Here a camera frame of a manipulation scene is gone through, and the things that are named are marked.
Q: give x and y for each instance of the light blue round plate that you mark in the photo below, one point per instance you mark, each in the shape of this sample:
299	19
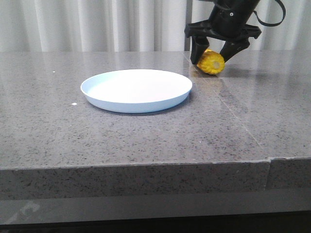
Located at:
136	90

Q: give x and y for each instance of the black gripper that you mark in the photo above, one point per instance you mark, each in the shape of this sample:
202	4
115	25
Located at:
227	22

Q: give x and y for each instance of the white pleated curtain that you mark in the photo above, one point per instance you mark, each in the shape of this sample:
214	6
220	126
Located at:
136	25

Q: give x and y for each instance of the yellow corn cob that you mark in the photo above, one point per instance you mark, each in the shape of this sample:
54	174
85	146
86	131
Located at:
211	62

